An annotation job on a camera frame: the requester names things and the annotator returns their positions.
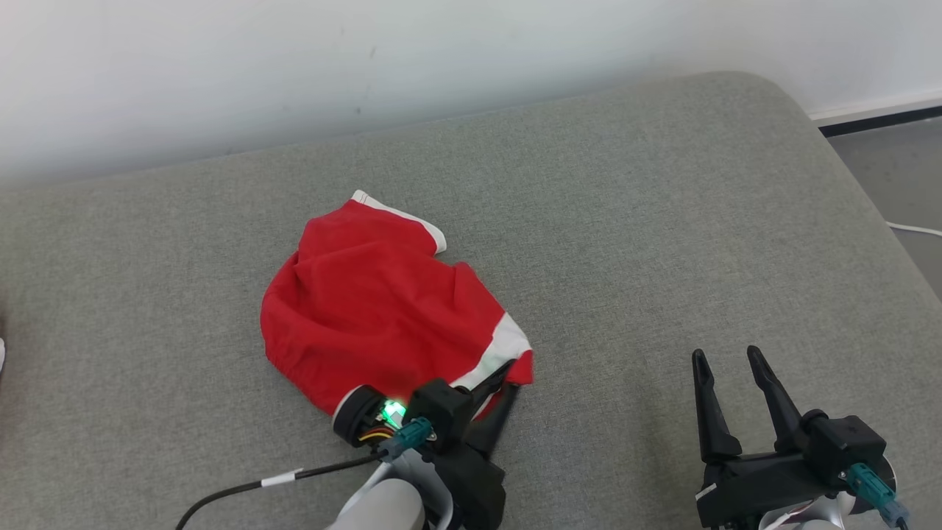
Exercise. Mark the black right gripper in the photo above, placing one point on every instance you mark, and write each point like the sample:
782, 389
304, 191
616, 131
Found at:
765, 486

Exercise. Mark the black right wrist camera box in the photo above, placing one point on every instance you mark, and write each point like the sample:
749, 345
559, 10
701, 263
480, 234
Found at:
846, 442

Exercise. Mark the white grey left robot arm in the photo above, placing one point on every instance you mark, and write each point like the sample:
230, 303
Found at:
383, 508

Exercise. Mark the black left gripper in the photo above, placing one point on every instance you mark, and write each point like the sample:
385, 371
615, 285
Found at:
475, 486

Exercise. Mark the grey fabric sofa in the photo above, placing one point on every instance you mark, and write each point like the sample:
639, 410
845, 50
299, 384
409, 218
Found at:
625, 258

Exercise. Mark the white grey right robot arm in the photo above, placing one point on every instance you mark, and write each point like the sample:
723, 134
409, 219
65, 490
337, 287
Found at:
809, 522

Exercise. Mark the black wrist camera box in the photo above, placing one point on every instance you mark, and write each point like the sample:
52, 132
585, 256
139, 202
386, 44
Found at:
441, 408
846, 442

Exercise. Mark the red shorts white waistband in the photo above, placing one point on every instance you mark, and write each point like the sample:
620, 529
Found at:
368, 309

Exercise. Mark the white and black baseboard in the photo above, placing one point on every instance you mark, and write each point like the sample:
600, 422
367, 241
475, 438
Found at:
883, 119

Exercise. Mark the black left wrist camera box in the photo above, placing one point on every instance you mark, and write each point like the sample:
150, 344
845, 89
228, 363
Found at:
441, 408

